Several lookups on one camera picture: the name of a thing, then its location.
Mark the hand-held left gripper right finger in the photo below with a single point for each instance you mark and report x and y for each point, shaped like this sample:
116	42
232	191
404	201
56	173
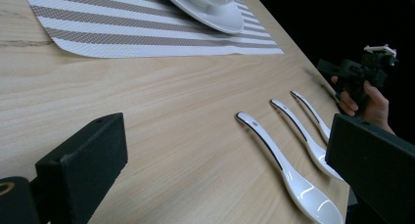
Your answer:
375	165

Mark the white ceramic soup spoon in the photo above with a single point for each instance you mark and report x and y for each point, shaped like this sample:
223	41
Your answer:
290	171
311	113
303	136

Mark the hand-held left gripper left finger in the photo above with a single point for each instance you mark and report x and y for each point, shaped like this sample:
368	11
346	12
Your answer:
84	162

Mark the striped woven placemat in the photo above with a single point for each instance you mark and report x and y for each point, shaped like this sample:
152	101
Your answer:
137	31

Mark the white saucer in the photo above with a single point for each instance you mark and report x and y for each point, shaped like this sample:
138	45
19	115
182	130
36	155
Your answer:
215	15

